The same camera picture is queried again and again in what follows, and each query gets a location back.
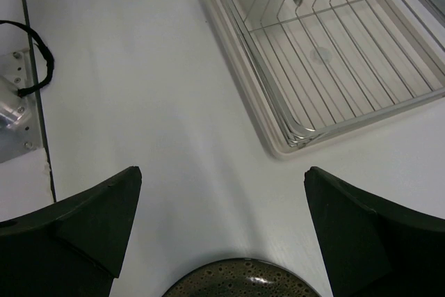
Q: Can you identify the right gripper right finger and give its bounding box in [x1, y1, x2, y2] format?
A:
[304, 167, 444, 296]

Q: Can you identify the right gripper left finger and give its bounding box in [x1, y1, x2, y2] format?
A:
[1, 166, 142, 296]

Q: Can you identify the dark brown glazed plate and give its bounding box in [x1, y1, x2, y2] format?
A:
[164, 258, 318, 297]

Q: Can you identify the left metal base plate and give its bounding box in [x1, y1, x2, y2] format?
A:
[1, 0, 56, 200]

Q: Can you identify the metal wire dish rack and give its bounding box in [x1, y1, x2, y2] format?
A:
[204, 0, 445, 145]

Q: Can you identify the black wrapped cable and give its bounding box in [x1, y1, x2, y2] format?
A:
[0, 20, 56, 97]

